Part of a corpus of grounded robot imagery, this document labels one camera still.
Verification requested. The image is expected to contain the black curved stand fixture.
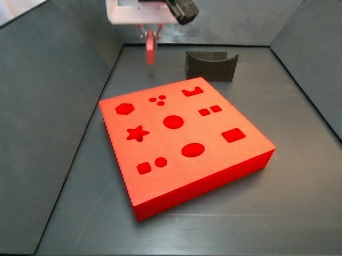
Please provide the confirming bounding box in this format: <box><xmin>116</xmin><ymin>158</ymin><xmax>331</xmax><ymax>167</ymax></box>
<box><xmin>185</xmin><ymin>51</ymin><xmax>238</xmax><ymax>82</ymax></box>

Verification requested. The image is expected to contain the red shape-sorting board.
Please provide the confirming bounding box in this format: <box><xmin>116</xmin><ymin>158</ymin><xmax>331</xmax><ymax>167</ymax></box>
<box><xmin>98</xmin><ymin>78</ymin><xmax>275</xmax><ymax>221</ymax></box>

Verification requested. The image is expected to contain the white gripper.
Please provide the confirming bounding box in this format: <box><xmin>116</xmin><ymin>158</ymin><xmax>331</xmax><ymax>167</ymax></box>
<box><xmin>105</xmin><ymin>0</ymin><xmax>176</xmax><ymax>39</ymax></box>

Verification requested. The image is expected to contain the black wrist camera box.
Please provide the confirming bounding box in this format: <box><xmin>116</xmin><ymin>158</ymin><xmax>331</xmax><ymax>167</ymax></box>
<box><xmin>164</xmin><ymin>0</ymin><xmax>198</xmax><ymax>25</ymax></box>

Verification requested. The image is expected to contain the red double-square peg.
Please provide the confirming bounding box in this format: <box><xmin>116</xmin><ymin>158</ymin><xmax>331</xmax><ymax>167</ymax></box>
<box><xmin>145</xmin><ymin>30</ymin><xmax>154</xmax><ymax>65</ymax></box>

